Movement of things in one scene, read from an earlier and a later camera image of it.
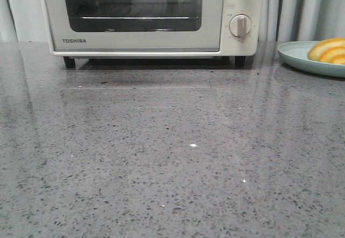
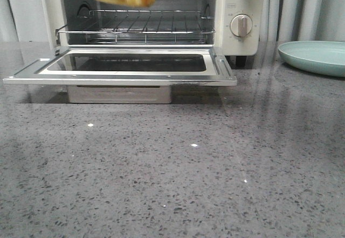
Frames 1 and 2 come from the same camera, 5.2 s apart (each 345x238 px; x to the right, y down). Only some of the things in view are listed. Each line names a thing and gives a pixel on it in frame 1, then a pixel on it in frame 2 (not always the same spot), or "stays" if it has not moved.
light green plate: (295, 53) stays
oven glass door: (131, 16) -> (168, 65)
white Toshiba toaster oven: (153, 18) stays
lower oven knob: (240, 25) stays
